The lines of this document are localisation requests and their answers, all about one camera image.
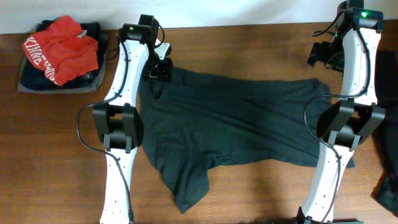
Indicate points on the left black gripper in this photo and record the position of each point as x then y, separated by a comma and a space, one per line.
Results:
165, 72

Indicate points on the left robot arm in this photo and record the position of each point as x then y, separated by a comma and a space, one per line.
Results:
143, 55

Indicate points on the black garment white logo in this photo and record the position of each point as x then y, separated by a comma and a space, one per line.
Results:
386, 134

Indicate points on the navy folded garment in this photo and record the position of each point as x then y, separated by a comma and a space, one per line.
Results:
36, 77

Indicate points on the grey folded garment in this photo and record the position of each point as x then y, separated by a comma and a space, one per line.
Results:
89, 82

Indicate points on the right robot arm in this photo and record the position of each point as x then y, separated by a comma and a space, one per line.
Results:
353, 118

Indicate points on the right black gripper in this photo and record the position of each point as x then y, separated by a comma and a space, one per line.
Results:
319, 53

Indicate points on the red folded shirt white lettering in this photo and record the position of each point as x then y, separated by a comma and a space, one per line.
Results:
63, 51

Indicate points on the dark green t-shirt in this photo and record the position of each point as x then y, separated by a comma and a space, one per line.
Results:
199, 121

